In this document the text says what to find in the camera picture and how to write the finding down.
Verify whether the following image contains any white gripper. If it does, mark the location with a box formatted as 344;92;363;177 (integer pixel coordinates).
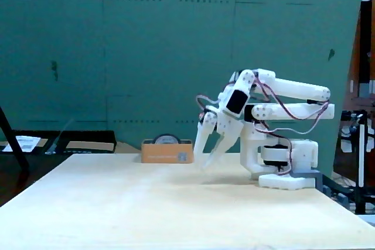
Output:
193;105;246;172

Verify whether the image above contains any black tape roll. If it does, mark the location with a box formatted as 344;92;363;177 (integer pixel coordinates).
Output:
153;133;181;145

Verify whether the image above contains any metal tray with orange sides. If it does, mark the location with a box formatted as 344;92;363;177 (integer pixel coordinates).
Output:
141;139;194;164

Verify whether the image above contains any grey table clamp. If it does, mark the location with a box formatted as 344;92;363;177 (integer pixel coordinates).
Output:
289;170;333;197

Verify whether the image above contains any flat black box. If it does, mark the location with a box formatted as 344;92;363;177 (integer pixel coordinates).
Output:
55;130;117;154

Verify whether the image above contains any green backdrop board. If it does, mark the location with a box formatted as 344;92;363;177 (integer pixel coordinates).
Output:
0;0;367;155

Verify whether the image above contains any brown shelf unit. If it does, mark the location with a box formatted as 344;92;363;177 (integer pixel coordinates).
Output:
342;0;375;110

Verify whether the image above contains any printed white paper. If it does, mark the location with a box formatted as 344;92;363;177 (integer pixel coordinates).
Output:
1;135;42;153

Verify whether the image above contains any black slanted stand leg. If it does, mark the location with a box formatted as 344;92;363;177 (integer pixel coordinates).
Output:
0;106;30;188

